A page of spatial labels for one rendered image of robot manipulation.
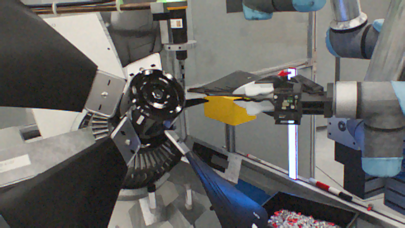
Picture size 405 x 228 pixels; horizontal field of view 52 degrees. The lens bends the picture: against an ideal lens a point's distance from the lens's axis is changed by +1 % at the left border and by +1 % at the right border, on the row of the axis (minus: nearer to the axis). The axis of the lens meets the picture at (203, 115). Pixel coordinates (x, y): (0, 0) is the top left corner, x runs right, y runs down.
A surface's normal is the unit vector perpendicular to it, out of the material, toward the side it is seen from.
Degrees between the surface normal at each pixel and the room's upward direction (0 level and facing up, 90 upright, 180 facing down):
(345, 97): 70
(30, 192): 75
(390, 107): 90
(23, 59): 82
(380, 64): 79
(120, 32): 56
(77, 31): 50
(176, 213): 103
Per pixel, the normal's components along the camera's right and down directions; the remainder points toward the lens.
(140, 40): -0.36, -0.35
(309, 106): -0.11, -0.91
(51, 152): 0.40, -0.45
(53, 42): 0.20, 0.07
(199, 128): 0.59, 0.21
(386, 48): -0.76, 0.07
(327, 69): 0.25, 0.28
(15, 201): 0.64, -0.11
